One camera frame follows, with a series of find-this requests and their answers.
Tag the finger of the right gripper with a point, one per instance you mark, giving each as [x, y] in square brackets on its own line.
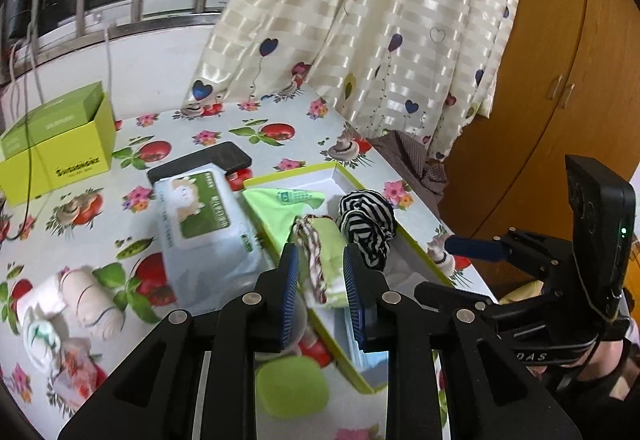
[467, 307]
[521, 249]

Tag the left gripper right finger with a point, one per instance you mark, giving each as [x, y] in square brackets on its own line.
[364, 290]

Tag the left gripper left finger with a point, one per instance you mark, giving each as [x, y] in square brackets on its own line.
[278, 288]

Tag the green cloth with woven strap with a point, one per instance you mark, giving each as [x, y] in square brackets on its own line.
[320, 276]

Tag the green packaged cloth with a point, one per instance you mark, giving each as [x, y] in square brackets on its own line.
[277, 208]

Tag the black white striped sock ball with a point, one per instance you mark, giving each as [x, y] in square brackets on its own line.
[367, 220]

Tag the beige sock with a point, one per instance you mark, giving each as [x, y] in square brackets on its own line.
[93, 308]

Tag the white green sock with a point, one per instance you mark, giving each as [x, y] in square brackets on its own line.
[35, 312]

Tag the right hand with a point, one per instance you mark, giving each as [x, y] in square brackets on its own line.
[610, 367]

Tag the wet wipes pack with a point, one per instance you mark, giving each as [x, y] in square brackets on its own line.
[211, 250]

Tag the black smartphone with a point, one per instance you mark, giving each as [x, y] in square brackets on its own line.
[226, 156]

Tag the brown checked cloth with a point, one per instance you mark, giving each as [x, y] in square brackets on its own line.
[425, 176]

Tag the wooden cabinet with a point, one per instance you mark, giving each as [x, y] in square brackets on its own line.
[568, 84]

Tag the floral plastic tablecloth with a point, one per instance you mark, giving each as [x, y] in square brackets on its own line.
[107, 225]

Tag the yellow-green cardboard box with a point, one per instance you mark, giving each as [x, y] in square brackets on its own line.
[75, 155]

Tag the cream heart pattern curtain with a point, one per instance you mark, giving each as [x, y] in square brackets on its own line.
[426, 68]

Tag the green inner box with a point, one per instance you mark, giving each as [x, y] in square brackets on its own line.
[71, 110]

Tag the black charger adapter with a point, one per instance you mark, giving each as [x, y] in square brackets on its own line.
[19, 19]

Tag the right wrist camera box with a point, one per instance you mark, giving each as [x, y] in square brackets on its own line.
[603, 206]

